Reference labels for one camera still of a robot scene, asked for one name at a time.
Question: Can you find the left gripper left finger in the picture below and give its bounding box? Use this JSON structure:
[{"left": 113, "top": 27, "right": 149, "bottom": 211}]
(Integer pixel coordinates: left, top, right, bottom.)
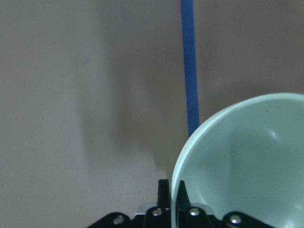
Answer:
[{"left": 90, "top": 179, "right": 171, "bottom": 228}]

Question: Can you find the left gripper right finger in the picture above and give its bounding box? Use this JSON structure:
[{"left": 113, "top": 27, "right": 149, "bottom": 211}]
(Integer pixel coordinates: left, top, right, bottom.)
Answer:
[{"left": 176, "top": 181, "right": 271, "bottom": 228}]

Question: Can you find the green bowl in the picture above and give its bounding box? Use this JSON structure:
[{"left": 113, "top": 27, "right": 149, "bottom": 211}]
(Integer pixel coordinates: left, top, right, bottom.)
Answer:
[{"left": 171, "top": 93, "right": 304, "bottom": 228}]

